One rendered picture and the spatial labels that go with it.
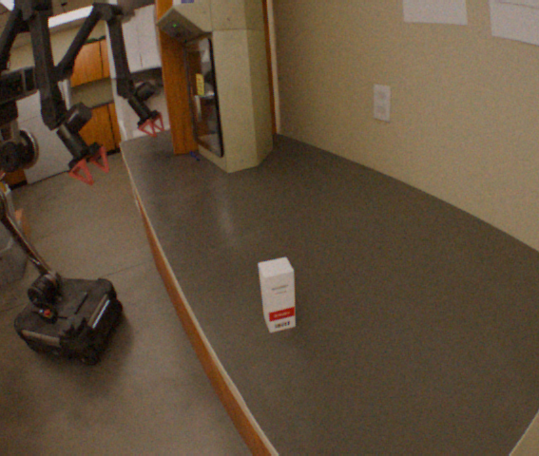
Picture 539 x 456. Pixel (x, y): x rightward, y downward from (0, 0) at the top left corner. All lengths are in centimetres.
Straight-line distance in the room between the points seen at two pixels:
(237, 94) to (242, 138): 15
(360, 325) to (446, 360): 15
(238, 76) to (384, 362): 88
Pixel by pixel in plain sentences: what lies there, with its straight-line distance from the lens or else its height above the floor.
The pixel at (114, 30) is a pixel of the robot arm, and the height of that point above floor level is 154.
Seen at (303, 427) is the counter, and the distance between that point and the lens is 40.
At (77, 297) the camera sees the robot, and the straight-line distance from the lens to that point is 194.
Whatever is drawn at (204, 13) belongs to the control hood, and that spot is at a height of 147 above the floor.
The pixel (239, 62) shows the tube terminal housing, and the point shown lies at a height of 130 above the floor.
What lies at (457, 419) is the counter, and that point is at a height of 94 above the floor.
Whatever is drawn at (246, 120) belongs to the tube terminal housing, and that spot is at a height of 110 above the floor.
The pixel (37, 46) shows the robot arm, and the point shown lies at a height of 149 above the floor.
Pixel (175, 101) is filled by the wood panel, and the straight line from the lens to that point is 136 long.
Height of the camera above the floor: 131
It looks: 30 degrees down
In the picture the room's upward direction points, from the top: 5 degrees counter-clockwise
